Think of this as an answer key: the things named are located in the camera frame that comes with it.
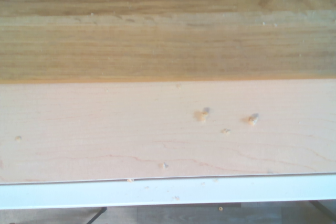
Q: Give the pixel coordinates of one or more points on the cereal crumb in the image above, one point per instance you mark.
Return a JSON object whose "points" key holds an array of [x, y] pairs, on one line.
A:
{"points": [[18, 138], [225, 130], [201, 115], [252, 119], [163, 165]]}

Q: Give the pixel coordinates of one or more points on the black tripod leg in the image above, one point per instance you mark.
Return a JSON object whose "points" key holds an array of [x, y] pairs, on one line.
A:
{"points": [[97, 214]]}

